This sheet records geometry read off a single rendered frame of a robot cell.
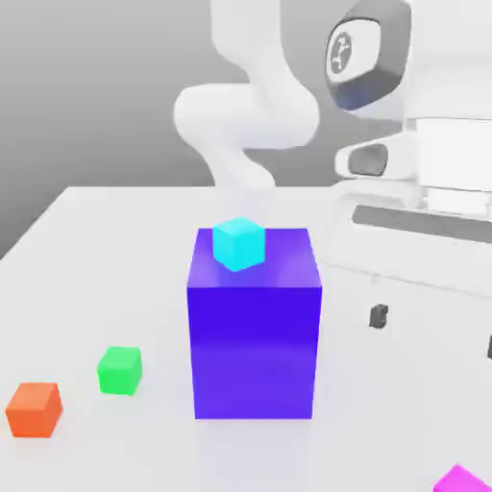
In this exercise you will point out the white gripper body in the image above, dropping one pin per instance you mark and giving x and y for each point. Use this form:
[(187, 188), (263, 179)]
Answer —
[(403, 253)]

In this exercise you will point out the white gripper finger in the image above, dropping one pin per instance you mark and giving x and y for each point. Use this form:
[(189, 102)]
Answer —
[(490, 348), (379, 316)]

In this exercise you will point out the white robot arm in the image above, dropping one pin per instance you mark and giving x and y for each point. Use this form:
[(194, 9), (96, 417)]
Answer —
[(246, 115)]

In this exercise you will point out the small magenta cube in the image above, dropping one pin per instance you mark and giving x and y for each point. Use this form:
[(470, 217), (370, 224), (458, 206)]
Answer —
[(459, 480)]

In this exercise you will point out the small cyan cube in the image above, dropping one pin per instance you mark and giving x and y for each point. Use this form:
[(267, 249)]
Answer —
[(238, 244)]

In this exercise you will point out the small green cube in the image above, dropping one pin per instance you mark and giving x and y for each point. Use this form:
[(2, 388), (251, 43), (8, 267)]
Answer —
[(120, 371)]

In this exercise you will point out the small orange cube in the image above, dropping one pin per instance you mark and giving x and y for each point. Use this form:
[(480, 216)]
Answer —
[(34, 410)]

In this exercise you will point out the large blue box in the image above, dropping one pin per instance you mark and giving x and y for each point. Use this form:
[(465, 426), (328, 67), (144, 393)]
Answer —
[(253, 346)]

